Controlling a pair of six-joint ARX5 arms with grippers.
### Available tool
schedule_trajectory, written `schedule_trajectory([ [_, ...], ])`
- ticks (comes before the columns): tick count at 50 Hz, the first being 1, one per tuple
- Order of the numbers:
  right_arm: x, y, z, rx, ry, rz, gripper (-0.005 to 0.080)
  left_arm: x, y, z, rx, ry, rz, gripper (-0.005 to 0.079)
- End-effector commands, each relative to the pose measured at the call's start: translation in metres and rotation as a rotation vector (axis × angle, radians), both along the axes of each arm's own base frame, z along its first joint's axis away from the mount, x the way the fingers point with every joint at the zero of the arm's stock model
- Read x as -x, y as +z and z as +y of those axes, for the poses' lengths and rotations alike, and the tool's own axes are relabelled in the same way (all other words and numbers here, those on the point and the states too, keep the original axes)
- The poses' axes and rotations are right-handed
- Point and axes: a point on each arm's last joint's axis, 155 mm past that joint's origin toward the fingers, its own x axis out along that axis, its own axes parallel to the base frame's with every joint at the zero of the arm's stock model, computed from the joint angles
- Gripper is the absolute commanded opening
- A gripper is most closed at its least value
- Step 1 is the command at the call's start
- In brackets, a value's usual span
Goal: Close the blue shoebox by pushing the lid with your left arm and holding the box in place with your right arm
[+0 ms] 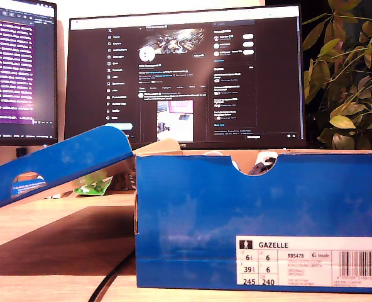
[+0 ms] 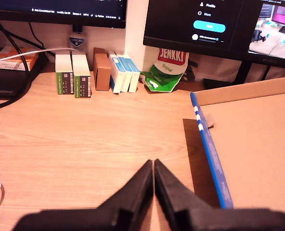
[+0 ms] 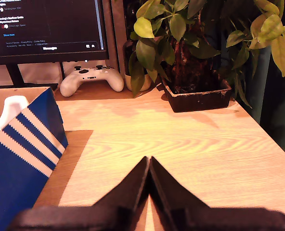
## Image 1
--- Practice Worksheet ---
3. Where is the black Huawei computer monitor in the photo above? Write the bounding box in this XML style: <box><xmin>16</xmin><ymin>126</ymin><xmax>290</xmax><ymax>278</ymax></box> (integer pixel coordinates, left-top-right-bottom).
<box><xmin>63</xmin><ymin>4</ymin><xmax>308</xmax><ymax>151</ymax></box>

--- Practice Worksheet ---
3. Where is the blue adidas shoebox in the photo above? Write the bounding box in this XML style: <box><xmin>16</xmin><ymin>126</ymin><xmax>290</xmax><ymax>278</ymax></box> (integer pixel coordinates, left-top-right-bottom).
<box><xmin>0</xmin><ymin>125</ymin><xmax>372</xmax><ymax>295</ymax></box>

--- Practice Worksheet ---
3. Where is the black cable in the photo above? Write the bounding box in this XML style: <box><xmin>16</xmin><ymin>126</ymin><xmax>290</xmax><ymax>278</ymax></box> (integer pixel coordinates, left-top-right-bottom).
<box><xmin>87</xmin><ymin>256</ymin><xmax>136</xmax><ymax>302</ymax></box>

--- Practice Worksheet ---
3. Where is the white and dark shoe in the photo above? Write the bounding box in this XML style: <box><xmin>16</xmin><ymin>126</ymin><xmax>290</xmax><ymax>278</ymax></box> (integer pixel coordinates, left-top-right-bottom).
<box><xmin>201</xmin><ymin>150</ymin><xmax>280</xmax><ymax>176</ymax></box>

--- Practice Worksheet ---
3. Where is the green Jenkki gum bag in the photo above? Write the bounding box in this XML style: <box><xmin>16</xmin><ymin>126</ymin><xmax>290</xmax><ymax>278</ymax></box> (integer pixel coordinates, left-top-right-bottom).
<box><xmin>74</xmin><ymin>176</ymin><xmax>114</xmax><ymax>196</ymax></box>

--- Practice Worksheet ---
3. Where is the computer monitor with purple text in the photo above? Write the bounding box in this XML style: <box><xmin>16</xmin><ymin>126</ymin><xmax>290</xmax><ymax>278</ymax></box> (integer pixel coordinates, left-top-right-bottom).
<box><xmin>0</xmin><ymin>0</ymin><xmax>58</xmax><ymax>157</ymax></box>

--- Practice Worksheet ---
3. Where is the green leafy houseplant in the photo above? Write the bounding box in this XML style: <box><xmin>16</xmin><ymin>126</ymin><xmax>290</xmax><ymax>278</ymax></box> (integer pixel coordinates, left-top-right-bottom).
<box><xmin>302</xmin><ymin>0</ymin><xmax>372</xmax><ymax>151</ymax></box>

